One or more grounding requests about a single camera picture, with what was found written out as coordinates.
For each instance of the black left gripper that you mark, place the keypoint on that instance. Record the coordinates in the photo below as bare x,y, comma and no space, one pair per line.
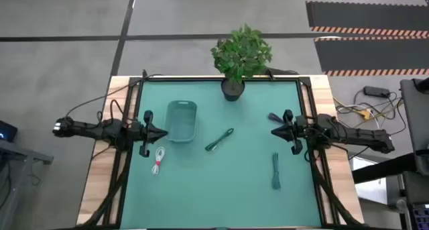
146,136

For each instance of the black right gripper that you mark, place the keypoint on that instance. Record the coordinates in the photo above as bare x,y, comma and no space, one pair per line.
296,129

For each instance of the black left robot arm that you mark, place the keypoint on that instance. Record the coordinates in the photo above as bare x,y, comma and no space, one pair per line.
87,129

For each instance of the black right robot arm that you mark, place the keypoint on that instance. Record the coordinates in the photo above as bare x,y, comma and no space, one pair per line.
355,136

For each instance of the teal plastic basket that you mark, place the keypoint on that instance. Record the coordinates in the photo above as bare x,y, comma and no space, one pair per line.
181,122

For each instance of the black plant pot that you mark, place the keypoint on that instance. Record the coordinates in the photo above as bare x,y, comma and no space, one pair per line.
232,91

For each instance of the teal table mat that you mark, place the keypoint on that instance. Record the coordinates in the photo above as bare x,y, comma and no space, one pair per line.
218,189

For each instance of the yellow plug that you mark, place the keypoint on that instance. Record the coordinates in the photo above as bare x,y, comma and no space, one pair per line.
365,114

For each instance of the green leafy artificial plant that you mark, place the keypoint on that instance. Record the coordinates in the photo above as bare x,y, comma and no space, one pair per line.
241,55

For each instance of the black power adapter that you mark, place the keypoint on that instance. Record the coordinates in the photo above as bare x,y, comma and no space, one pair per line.
376,91

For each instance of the black hazard-striped floor mat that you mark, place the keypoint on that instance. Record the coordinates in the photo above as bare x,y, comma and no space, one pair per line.
372,54
365,15

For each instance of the grey cart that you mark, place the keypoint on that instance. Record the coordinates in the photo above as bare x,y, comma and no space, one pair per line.
417,122

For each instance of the grey side desk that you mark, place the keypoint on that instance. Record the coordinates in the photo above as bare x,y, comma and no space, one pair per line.
20,153

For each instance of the black monitor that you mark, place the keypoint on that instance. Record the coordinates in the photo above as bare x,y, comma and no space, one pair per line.
7,131

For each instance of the black keyboard panel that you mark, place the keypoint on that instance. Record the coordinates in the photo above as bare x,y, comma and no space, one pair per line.
421,216

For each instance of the black aluminium table frame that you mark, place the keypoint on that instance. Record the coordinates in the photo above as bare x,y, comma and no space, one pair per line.
305,81

